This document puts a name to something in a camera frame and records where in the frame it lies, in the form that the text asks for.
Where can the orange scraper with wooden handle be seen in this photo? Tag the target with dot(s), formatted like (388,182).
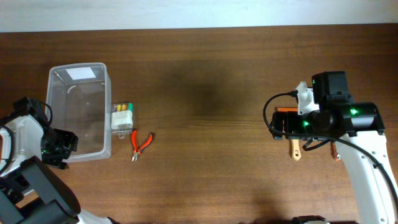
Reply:
(294,143)

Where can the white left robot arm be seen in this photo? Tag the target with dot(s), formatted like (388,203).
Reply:
(30,191)

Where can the red-handled pliers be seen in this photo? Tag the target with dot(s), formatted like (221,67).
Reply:
(137,149)

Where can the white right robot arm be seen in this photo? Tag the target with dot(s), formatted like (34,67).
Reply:
(327,113)

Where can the clear plastic container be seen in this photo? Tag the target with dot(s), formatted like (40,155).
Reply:
(80,97)

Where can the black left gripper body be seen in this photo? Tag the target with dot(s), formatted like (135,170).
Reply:
(60,144)

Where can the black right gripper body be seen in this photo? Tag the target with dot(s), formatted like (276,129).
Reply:
(293,123)

